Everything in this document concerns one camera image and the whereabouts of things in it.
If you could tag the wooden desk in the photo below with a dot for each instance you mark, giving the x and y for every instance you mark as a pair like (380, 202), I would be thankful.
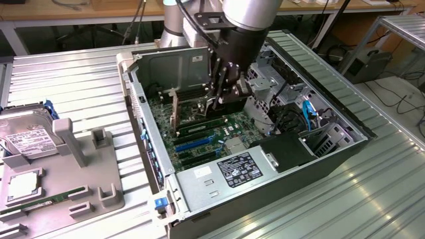
(99, 13)

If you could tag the white case label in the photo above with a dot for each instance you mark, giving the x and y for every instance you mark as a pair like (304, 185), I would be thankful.
(197, 58)

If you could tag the blue case latch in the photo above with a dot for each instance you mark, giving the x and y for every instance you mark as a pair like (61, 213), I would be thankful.
(160, 203)

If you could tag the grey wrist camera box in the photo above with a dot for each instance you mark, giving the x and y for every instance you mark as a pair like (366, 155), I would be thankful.
(193, 37)

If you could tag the silver CPU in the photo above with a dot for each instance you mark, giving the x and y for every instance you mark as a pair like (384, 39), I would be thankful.
(23, 185)

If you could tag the grey parts rack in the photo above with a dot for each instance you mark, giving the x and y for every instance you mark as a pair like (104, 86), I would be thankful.
(65, 189)

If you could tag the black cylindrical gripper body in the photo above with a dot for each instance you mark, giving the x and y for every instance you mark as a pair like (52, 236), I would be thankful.
(244, 47)

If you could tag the open black PC case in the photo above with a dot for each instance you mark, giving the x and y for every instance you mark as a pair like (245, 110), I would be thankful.
(281, 194)

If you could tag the green graphics card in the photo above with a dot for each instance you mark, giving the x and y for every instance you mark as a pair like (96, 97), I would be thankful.
(174, 112)

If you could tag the blue expansion slot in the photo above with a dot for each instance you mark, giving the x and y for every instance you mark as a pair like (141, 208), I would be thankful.
(193, 145)

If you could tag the installed green RAM stick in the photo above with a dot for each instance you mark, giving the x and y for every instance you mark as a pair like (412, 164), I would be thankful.
(202, 129)

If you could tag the black power supply label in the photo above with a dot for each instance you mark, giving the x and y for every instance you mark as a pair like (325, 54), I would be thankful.
(237, 169)

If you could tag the metal disk bay cage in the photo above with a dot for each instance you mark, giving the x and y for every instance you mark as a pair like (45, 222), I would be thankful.
(262, 84)

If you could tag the silver power supply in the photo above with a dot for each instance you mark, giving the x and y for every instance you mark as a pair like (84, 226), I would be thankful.
(198, 191)

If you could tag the white power supply sticker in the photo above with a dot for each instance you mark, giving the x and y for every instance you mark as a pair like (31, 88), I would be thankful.
(202, 171)

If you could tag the black plastic shroud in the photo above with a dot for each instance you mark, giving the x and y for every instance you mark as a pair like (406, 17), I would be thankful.
(288, 154)

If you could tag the dark grey floor box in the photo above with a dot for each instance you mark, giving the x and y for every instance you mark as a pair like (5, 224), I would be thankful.
(368, 67)

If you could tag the black expansion slot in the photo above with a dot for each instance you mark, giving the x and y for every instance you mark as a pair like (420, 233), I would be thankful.
(198, 160)
(197, 154)
(192, 138)

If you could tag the aluminium frame table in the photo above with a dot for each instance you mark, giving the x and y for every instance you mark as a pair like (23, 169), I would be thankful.
(398, 27)

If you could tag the silver chipset heat sink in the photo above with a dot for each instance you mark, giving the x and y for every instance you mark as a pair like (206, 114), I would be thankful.
(236, 144)

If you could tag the perforated metal disk bay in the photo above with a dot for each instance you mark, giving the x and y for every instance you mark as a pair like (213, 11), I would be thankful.
(332, 142)

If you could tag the green Dell motherboard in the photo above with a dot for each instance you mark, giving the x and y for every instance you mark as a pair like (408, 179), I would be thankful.
(237, 123)

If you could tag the loose green RAM stick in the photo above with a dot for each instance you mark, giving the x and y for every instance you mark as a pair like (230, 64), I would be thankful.
(40, 203)

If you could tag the blue disk caddy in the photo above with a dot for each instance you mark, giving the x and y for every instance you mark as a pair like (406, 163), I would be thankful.
(49, 109)

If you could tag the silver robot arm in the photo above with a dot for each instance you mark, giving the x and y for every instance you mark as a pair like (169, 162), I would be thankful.
(252, 12)

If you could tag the silver hard disk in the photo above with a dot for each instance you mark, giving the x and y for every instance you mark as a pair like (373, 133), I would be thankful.
(23, 134)

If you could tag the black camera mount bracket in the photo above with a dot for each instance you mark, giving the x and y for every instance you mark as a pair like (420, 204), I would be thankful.
(212, 20)

